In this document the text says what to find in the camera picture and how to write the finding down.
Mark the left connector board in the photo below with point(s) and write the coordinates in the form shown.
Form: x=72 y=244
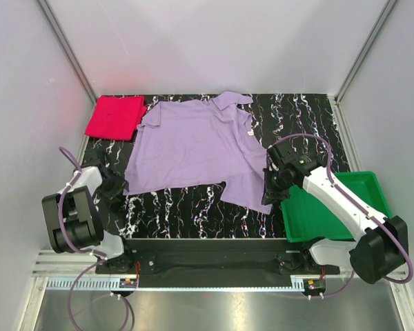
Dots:
x=128 y=283

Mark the white slotted cable duct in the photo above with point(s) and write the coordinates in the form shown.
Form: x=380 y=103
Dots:
x=282 y=284

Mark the connector board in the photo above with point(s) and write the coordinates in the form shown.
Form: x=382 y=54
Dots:
x=313 y=284
x=128 y=283

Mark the lavender t shirt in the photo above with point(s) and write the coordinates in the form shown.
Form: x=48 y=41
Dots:
x=184 y=144

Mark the black marbled table mat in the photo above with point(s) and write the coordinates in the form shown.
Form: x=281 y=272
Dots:
x=197 y=212

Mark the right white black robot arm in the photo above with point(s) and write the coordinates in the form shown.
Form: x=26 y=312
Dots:
x=379 y=249

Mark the folded pink t shirt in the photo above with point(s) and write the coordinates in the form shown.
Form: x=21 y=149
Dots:
x=116 y=118

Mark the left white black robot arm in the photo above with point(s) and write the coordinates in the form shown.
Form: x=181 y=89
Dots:
x=73 y=222

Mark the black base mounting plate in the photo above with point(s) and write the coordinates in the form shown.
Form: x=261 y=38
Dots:
x=223 y=260

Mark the green plastic tray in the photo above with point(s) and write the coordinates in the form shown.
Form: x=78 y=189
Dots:
x=306 y=218

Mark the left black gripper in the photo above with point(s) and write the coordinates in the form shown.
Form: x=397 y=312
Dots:
x=119 y=184

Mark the right connector board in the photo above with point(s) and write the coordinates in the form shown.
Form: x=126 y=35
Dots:
x=313 y=284

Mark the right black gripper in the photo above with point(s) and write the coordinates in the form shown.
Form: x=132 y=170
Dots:
x=270 y=196

